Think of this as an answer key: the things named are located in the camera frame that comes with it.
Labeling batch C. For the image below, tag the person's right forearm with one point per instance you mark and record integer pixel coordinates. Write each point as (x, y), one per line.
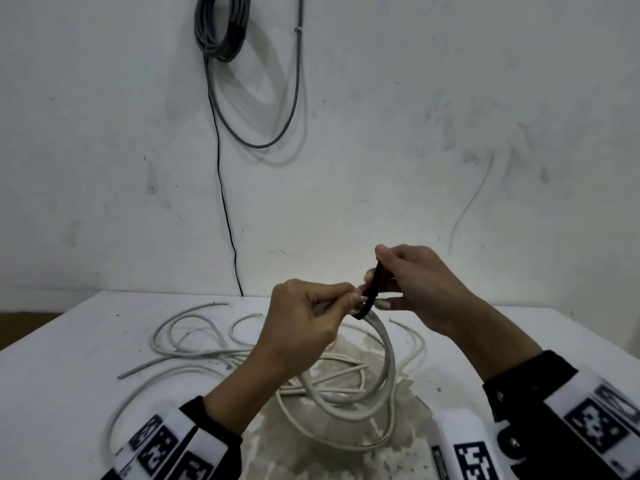
(495, 339)

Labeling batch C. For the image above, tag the person's left hand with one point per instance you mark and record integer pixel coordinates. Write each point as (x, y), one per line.
(305, 329)

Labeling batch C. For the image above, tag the person's left forearm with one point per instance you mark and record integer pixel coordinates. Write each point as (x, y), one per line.
(245, 394)

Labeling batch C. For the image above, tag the black cable tie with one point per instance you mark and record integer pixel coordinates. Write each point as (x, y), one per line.
(372, 292)

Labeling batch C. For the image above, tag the person's right hand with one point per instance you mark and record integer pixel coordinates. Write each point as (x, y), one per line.
(430, 289)

